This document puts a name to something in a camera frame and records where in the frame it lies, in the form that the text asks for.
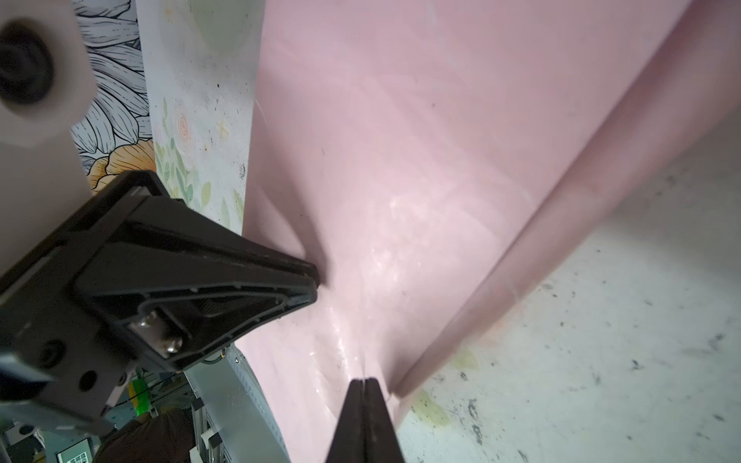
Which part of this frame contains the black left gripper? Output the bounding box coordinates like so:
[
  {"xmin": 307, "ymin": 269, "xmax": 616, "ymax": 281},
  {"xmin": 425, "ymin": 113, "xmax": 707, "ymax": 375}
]
[{"xmin": 1, "ymin": 1, "xmax": 320, "ymax": 436}]

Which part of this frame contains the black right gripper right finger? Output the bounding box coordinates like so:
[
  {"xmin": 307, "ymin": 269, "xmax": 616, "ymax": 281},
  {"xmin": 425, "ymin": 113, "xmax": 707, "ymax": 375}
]
[{"xmin": 366, "ymin": 378, "xmax": 405, "ymax": 463}]

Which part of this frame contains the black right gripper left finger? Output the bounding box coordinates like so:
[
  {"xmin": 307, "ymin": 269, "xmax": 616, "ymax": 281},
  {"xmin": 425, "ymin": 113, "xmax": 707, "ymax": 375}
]
[{"xmin": 325, "ymin": 379, "xmax": 366, "ymax": 463}]

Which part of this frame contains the purple wrapping paper sheet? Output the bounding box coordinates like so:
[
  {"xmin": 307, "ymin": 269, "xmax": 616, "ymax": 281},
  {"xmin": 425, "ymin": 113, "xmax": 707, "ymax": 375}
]
[{"xmin": 239, "ymin": 1, "xmax": 740, "ymax": 462}]

